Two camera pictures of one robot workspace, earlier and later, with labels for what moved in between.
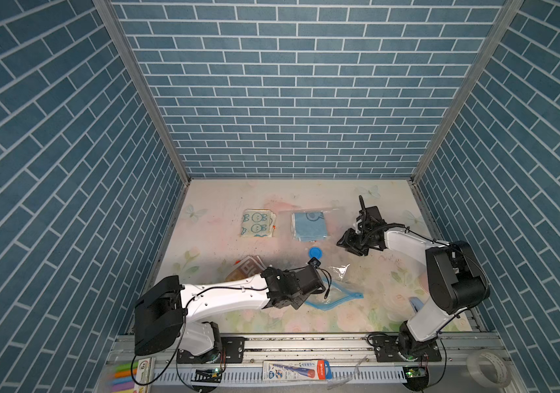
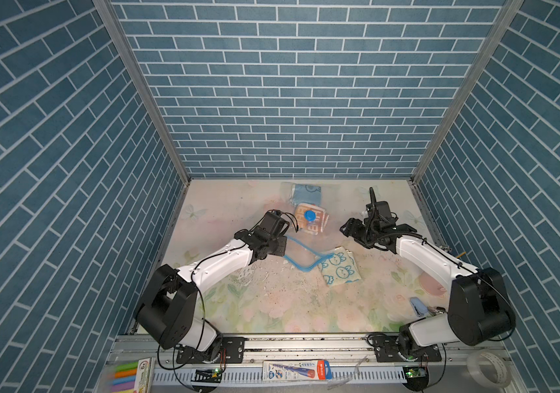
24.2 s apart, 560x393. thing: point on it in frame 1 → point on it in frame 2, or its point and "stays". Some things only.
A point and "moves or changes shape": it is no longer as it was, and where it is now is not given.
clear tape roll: (490, 368) stays
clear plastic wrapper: (336, 381) stays
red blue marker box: (296, 370) stays
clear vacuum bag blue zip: (313, 234) moves or changes shape
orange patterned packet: (249, 267) → (315, 226)
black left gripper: (304, 298) → (282, 245)
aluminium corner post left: (120, 38) stays
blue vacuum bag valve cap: (315, 252) → (310, 215)
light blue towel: (310, 226) → (307, 194)
